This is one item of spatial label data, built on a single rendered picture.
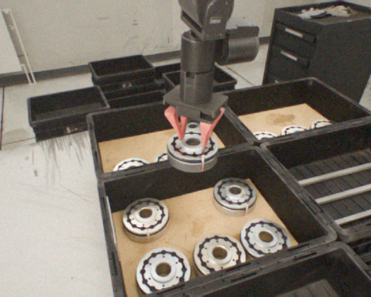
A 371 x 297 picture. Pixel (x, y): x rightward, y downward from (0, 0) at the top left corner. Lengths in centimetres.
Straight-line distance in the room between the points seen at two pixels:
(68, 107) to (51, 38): 172
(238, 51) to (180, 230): 40
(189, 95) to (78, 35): 312
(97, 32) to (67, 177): 268
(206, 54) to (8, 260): 70
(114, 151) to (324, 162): 61
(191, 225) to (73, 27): 307
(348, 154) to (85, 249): 79
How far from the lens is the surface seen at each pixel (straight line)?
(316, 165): 92
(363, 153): 103
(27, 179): 112
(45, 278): 85
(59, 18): 353
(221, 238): 64
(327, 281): 68
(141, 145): 93
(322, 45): 209
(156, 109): 95
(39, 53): 361
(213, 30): 46
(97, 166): 72
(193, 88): 50
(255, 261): 54
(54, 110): 194
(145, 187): 71
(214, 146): 59
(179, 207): 73
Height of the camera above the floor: 138
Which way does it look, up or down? 38 degrees down
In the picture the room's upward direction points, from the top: straight up
